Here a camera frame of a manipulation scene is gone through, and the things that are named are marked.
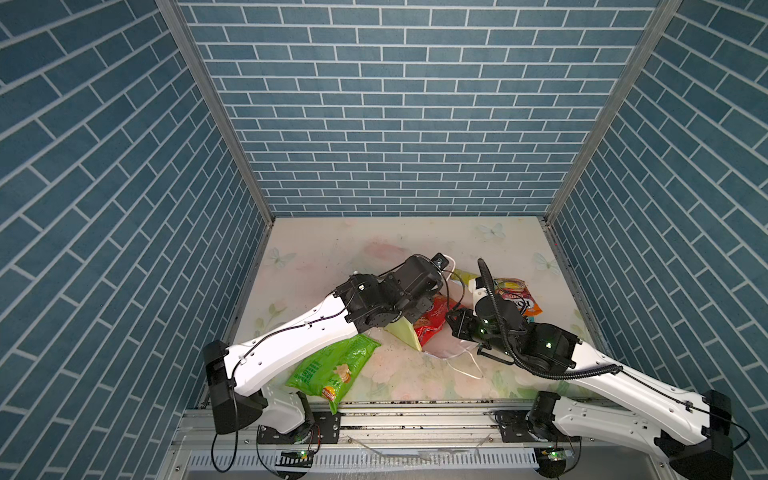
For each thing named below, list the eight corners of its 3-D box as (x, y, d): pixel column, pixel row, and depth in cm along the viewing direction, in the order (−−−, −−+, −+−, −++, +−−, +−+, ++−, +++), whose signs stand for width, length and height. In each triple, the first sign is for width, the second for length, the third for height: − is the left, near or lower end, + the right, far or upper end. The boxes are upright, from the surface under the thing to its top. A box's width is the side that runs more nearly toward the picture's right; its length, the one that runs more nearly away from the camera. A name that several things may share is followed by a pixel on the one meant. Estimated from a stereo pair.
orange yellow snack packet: (500, 316, 94) (503, 310, 91) (492, 282, 103) (495, 276, 99) (537, 316, 94) (542, 310, 91) (526, 283, 103) (530, 276, 99)
